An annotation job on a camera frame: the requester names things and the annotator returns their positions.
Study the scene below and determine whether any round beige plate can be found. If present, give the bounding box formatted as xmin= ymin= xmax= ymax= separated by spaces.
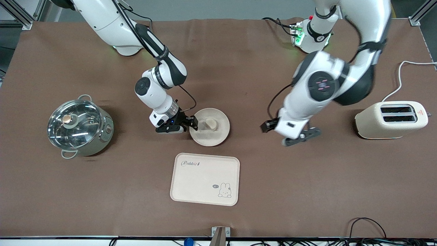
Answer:
xmin=189 ymin=108 xmax=230 ymax=147

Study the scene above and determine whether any steel pot with glass lid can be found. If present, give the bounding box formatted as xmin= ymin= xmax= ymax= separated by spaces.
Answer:
xmin=48 ymin=95 xmax=114 ymax=160

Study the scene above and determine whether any beige rabbit print tray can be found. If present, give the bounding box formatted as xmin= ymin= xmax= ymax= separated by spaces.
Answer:
xmin=170 ymin=153 xmax=240 ymax=206

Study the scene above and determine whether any cream two-slot toaster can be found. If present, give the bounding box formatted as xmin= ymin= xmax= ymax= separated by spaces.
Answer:
xmin=355 ymin=101 xmax=432 ymax=139

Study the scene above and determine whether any brown table mat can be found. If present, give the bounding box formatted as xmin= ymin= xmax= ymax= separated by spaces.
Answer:
xmin=0 ymin=18 xmax=437 ymax=239

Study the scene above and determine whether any glass pot lid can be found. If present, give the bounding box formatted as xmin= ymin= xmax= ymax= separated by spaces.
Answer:
xmin=47 ymin=100 xmax=103 ymax=149

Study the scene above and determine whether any black looped cable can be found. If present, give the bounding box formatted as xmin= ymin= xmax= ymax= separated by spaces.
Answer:
xmin=348 ymin=217 xmax=387 ymax=240

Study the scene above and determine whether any black right arm base cable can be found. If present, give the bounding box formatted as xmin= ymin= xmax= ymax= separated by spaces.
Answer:
xmin=126 ymin=10 xmax=153 ymax=25

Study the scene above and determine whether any black arm base cable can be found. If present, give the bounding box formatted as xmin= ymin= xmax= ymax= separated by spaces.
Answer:
xmin=126 ymin=10 xmax=153 ymax=25
xmin=262 ymin=17 xmax=296 ymax=37

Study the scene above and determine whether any black cable bundle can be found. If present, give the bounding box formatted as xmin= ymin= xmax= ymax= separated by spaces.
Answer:
xmin=239 ymin=238 xmax=437 ymax=246

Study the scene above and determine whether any black left arm base cable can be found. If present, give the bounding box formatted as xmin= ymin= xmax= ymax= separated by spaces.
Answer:
xmin=262 ymin=17 xmax=296 ymax=37

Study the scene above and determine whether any white toaster power cord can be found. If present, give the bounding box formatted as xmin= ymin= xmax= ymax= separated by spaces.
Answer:
xmin=381 ymin=61 xmax=437 ymax=103

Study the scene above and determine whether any grey metal camera bracket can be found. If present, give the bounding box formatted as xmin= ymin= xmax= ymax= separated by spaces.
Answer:
xmin=209 ymin=227 xmax=231 ymax=246

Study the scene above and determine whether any aluminium frame profile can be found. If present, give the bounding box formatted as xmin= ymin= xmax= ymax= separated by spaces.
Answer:
xmin=0 ymin=0 xmax=46 ymax=30
xmin=409 ymin=0 xmax=437 ymax=26

